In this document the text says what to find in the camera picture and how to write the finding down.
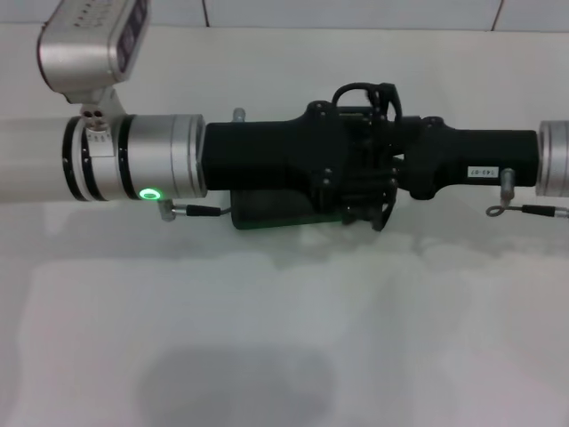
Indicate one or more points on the silver round connector stub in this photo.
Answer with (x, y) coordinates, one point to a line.
(240, 115)

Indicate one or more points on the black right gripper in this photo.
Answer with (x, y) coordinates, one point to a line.
(480, 155)

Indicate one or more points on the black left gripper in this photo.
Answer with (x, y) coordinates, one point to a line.
(266, 155)

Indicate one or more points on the green glasses case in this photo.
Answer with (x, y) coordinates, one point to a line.
(266, 213)

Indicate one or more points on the black glasses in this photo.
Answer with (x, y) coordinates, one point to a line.
(344, 87)

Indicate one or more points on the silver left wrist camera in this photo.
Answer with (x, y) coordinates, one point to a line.
(84, 53)

